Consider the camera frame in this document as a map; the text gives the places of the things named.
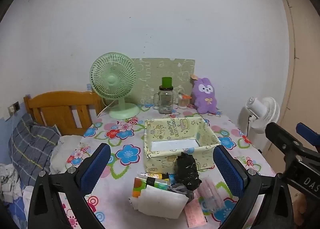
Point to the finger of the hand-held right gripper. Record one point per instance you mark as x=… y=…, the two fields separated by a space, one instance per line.
x=310 y=134
x=280 y=139

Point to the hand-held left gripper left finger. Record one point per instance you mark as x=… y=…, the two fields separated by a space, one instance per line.
x=95 y=166

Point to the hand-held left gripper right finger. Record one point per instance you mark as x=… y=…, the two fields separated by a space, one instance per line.
x=228 y=169

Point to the clear pink packet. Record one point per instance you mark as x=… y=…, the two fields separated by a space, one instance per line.
x=212 y=194

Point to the black plastic bag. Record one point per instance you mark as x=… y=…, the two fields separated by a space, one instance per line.
x=186 y=171

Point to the grey cloth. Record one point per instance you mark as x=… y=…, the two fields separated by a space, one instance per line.
x=183 y=190

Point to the colourful tissue packet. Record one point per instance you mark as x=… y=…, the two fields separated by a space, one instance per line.
x=150 y=184

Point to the yellow-green patterned storage box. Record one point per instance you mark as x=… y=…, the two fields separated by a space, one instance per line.
x=160 y=161

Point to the white toilet paper roll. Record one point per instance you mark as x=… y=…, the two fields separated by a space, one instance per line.
x=162 y=204

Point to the person's right hand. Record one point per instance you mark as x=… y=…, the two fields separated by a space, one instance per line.
x=301 y=207

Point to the white fan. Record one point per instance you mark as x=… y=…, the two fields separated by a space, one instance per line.
x=262 y=111

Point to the floral tablecloth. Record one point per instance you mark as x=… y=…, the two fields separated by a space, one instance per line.
x=125 y=141

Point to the pink paper slip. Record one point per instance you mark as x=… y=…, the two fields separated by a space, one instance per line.
x=195 y=214

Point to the grey plaid pillow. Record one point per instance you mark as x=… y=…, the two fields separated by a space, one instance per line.
x=32 y=149

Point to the beige door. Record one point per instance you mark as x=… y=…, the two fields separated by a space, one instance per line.
x=305 y=69

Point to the wooden headboard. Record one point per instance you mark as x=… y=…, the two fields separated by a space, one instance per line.
x=57 y=106

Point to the purple plush bunny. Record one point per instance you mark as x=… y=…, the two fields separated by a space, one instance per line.
x=205 y=96

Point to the small jar with orange lid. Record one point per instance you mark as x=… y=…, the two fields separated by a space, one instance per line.
x=184 y=101

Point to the blue bed sheet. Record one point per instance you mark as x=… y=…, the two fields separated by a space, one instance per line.
x=18 y=209

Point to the crumpled white cloth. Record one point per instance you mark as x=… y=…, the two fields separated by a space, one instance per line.
x=8 y=181

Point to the green desk fan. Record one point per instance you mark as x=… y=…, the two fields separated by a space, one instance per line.
x=112 y=79

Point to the glass jar with green lid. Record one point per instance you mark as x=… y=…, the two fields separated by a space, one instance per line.
x=165 y=101

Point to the green patterned board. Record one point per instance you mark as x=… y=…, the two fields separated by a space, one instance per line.
x=175 y=69

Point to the wall socket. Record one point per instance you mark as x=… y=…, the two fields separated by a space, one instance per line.
x=14 y=107

